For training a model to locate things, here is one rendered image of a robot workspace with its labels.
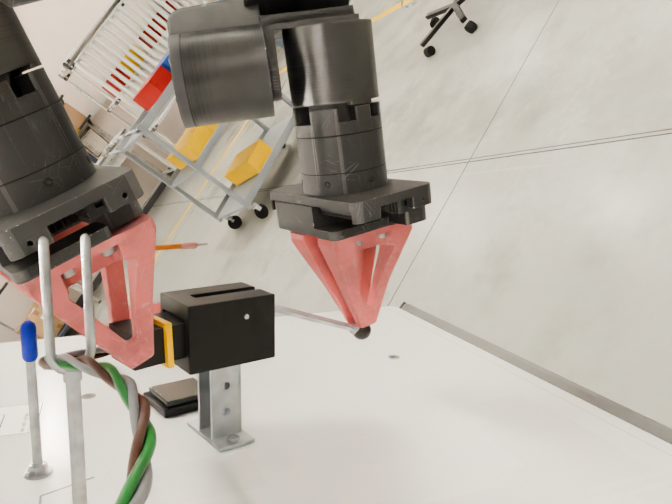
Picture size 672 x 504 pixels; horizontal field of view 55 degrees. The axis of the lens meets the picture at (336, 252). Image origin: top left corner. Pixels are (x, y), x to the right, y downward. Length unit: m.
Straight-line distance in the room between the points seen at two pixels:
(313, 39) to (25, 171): 0.18
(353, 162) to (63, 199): 0.18
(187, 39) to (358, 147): 0.12
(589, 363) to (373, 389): 1.27
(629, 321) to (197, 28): 1.45
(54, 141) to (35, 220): 0.04
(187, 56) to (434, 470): 0.28
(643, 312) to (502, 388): 1.23
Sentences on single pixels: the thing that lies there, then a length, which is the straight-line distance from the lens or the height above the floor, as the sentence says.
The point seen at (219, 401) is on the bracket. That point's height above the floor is 1.09.
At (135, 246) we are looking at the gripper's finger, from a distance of 0.33.
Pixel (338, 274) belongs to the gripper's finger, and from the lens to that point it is 0.42.
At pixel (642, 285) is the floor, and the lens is 1.76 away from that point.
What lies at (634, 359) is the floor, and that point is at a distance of 1.66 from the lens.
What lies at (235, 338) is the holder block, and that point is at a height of 1.11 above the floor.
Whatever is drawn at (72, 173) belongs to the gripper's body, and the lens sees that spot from 0.33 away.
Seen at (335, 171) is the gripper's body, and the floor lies 1.11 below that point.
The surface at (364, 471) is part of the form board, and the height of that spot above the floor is 1.02.
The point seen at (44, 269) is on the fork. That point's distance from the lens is 0.28.
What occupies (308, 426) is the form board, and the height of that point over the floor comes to 1.03.
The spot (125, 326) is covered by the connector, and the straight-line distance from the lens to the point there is 0.37.
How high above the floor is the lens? 1.24
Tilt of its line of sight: 24 degrees down
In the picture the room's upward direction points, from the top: 53 degrees counter-clockwise
